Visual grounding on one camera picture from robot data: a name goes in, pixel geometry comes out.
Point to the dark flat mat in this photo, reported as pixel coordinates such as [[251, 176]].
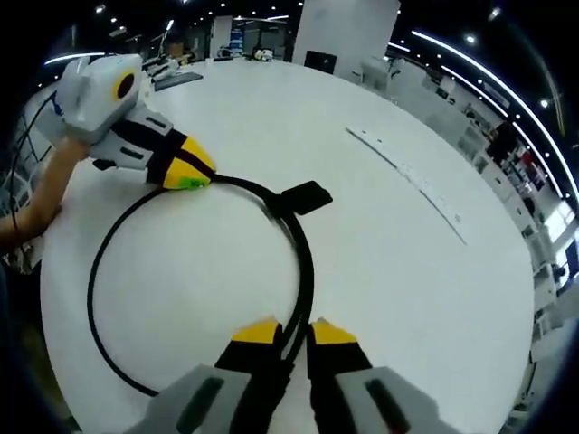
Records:
[[177, 81]]

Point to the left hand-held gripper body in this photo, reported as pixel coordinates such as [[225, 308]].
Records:
[[90, 99]]

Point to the black upright panel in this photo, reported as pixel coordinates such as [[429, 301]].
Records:
[[321, 62]]

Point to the white flat strip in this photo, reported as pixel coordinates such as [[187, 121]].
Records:
[[409, 172]]

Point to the white desk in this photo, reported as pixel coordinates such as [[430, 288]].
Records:
[[384, 294]]

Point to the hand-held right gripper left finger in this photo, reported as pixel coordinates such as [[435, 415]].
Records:
[[253, 375]]

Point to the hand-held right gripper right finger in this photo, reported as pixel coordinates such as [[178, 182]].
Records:
[[339, 380]]

